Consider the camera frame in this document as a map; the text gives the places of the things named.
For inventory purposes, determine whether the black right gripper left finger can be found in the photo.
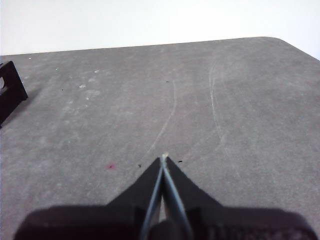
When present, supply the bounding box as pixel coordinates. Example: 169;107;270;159
13;156;165;240

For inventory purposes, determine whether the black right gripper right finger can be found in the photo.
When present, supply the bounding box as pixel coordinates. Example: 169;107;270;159
162;156;317;240

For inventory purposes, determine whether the black plate rack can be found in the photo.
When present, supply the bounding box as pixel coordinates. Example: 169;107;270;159
0;60;29;129

